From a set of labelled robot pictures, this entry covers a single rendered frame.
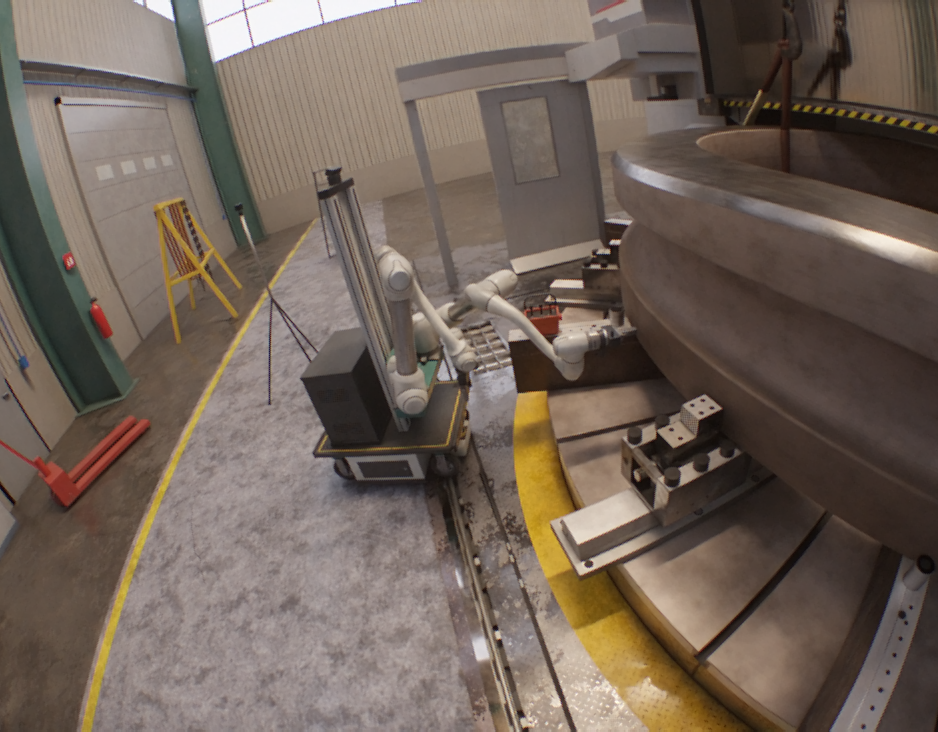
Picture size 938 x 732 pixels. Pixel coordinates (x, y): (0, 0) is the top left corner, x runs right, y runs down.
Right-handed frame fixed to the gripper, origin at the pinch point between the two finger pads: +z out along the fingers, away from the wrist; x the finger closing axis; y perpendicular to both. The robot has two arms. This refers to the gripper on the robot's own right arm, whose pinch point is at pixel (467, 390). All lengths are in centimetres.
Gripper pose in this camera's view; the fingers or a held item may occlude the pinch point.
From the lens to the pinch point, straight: 248.8
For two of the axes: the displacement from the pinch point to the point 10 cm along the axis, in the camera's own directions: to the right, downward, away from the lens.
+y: -9.7, 1.1, 2.1
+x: -1.2, 5.4, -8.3
